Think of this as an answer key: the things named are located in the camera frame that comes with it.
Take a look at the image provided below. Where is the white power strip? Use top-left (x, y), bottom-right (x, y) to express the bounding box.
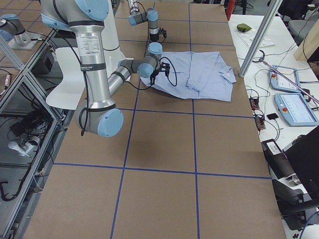
top-left (8, 140), bottom-right (39, 157)

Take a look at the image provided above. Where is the clear plastic bag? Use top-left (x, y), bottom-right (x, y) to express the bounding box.
top-left (238, 29), bottom-right (276, 47)

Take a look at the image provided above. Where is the teach pendant near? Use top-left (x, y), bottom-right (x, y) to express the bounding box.
top-left (274, 93), bottom-right (319, 126)

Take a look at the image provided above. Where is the green cloth pouch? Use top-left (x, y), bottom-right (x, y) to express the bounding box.
top-left (236, 23), bottom-right (252, 32)

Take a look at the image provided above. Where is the teach pendant far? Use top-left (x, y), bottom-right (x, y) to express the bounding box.
top-left (269, 65), bottom-right (301, 93)

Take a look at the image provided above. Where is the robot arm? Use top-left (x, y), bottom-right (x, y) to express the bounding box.
top-left (40, 0), bottom-right (163, 137)
top-left (127, 0), bottom-right (167, 42)

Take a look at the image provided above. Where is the black monitor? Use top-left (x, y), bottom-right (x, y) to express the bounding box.
top-left (285, 127), bottom-right (319, 199)

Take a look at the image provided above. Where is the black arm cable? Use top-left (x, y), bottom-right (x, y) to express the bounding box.
top-left (77, 56), bottom-right (178, 136)

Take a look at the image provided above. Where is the reacher grabber tool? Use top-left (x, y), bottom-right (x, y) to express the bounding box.
top-left (252, 50), bottom-right (319, 103)

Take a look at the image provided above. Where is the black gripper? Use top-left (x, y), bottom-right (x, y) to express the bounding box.
top-left (149, 32), bottom-right (161, 42)
top-left (150, 63), bottom-right (164, 85)

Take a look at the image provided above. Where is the aluminium frame post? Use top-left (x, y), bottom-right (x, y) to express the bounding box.
top-left (239, 0), bottom-right (282, 78)

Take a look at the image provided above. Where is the teach pendant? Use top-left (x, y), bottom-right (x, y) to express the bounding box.
top-left (274, 93), bottom-right (319, 126)
top-left (269, 65), bottom-right (301, 93)

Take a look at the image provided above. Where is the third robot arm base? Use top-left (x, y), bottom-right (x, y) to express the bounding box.
top-left (0, 13), bottom-right (42, 50)

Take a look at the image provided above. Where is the light blue striped shirt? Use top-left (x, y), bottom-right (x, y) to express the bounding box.
top-left (153, 51), bottom-right (236, 102)

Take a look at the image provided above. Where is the black small device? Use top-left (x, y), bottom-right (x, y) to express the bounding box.
top-left (267, 113), bottom-right (279, 120)

